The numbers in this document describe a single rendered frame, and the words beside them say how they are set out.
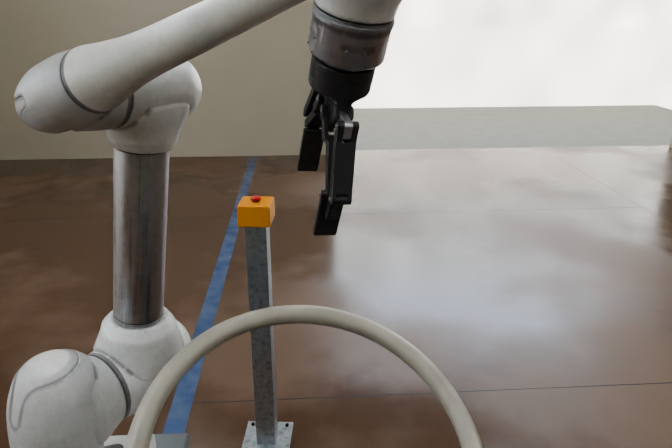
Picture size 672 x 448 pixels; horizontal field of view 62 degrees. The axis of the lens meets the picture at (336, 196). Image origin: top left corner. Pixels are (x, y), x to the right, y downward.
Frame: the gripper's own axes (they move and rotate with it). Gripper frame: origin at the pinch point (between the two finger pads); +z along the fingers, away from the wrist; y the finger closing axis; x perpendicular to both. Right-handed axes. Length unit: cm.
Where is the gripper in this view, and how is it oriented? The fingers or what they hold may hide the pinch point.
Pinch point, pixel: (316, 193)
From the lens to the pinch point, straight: 76.7
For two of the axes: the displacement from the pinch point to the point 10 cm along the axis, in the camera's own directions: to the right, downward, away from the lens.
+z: -1.8, 7.7, 6.2
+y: 2.0, 6.4, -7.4
